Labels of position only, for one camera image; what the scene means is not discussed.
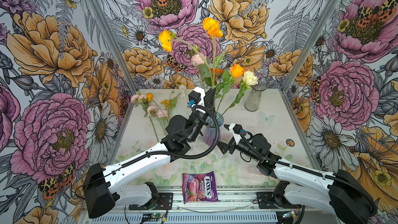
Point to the yellow orange rose flower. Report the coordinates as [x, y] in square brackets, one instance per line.
[228, 81]

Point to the pink carnation flower stem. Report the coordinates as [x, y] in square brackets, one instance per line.
[199, 61]

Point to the pink carnation stem on table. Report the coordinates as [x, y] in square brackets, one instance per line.
[152, 110]

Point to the aluminium rail front frame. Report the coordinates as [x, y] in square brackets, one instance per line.
[235, 206]

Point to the orange gerbera flower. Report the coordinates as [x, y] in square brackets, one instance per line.
[217, 72]

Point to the yellow orange poppy stem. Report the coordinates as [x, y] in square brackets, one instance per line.
[212, 28]

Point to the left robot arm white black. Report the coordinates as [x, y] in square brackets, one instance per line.
[107, 187]

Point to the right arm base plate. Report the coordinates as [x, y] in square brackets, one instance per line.
[267, 200]

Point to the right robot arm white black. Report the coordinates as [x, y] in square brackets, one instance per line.
[336, 193]

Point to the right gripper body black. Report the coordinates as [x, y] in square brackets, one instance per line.
[228, 142]

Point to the white rose flower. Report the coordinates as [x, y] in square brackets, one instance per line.
[249, 80]

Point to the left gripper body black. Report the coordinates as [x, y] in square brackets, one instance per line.
[204, 106]

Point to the clear grey glass vase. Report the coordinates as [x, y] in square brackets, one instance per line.
[252, 103]

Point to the blue purple glass vase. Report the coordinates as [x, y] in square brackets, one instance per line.
[210, 130]

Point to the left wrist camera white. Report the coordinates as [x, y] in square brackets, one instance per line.
[196, 97]

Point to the small round orange token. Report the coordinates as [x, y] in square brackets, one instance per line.
[290, 142]

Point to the purple Fox's candy bag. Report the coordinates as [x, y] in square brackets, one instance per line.
[199, 188]

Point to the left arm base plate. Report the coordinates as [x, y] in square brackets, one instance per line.
[163, 202]

